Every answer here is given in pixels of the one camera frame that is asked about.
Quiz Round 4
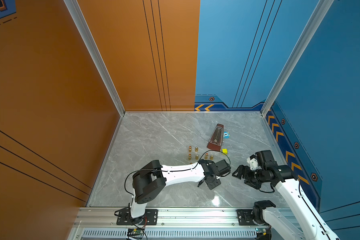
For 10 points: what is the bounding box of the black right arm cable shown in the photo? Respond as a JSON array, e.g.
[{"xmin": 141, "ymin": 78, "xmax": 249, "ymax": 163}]
[{"xmin": 257, "ymin": 184, "xmax": 276, "ymax": 194}]

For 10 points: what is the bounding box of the aluminium corner post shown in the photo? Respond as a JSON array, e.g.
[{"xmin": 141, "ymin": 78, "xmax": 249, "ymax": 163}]
[
  {"xmin": 260, "ymin": 0, "xmax": 334, "ymax": 118},
  {"xmin": 64, "ymin": 0, "xmax": 126, "ymax": 117}
]

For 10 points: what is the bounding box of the green circuit board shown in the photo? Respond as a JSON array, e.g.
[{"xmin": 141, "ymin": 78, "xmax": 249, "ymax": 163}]
[
  {"xmin": 127, "ymin": 228, "xmax": 146, "ymax": 240},
  {"xmin": 255, "ymin": 228, "xmax": 272, "ymax": 240}
]

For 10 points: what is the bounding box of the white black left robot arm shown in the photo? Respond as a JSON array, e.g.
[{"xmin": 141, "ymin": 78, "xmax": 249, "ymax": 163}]
[{"xmin": 127, "ymin": 160, "xmax": 231, "ymax": 225}]

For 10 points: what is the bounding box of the aluminium corner post right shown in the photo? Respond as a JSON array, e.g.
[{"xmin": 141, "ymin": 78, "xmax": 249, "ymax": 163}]
[{"xmin": 260, "ymin": 0, "xmax": 334, "ymax": 118}]

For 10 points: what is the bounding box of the dark red wooden metronome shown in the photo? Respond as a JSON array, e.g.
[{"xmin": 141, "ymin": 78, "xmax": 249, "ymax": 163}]
[{"xmin": 207, "ymin": 124, "xmax": 224, "ymax": 152}]

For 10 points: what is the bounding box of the green circuit board left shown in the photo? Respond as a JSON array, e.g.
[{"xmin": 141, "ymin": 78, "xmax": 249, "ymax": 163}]
[{"xmin": 127, "ymin": 228, "xmax": 146, "ymax": 240}]

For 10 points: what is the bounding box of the aluminium corner post left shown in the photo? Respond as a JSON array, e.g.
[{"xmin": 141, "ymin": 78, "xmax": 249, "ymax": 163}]
[{"xmin": 64, "ymin": 0, "xmax": 126, "ymax": 117}]

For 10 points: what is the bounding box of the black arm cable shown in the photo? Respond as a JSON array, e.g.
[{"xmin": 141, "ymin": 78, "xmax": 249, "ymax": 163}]
[
  {"xmin": 123, "ymin": 149, "xmax": 232, "ymax": 199},
  {"xmin": 257, "ymin": 184, "xmax": 276, "ymax": 194}
]

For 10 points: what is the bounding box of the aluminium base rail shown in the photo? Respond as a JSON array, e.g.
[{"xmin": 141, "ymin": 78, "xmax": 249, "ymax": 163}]
[{"xmin": 73, "ymin": 206, "xmax": 325, "ymax": 229}]

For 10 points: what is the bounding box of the green circuit board right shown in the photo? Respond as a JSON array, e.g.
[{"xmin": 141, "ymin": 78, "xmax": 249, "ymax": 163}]
[{"xmin": 255, "ymin": 228, "xmax": 272, "ymax": 240}]

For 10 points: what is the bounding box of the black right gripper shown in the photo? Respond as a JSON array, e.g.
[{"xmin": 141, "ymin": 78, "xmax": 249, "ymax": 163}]
[{"xmin": 230, "ymin": 164, "xmax": 265, "ymax": 188}]

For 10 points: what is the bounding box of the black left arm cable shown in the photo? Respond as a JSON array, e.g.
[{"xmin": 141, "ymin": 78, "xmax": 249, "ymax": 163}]
[{"xmin": 123, "ymin": 149, "xmax": 232, "ymax": 199}]

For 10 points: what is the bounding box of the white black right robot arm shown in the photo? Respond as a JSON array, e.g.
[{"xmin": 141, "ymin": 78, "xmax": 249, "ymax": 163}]
[{"xmin": 232, "ymin": 150, "xmax": 339, "ymax": 240}]

